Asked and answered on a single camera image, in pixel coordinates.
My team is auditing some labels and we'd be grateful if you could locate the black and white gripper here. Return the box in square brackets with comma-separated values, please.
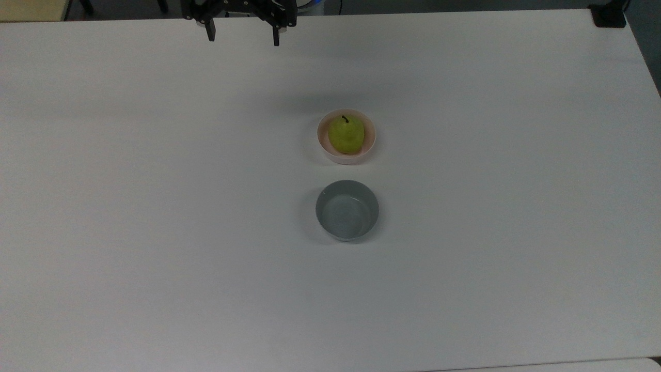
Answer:
[180, 0, 298, 48]

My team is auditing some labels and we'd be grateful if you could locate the green pear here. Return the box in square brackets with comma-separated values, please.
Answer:
[328, 115, 365, 154]

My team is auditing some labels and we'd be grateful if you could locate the pink bowl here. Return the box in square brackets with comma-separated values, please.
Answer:
[317, 108, 377, 165]

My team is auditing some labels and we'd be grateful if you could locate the grey bowl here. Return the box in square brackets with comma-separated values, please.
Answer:
[315, 179, 380, 242]

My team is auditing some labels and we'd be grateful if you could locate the beige furniture panel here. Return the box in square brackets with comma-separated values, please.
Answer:
[0, 0, 71, 22]

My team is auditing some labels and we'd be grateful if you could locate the black table clamp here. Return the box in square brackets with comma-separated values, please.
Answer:
[589, 3, 628, 28]

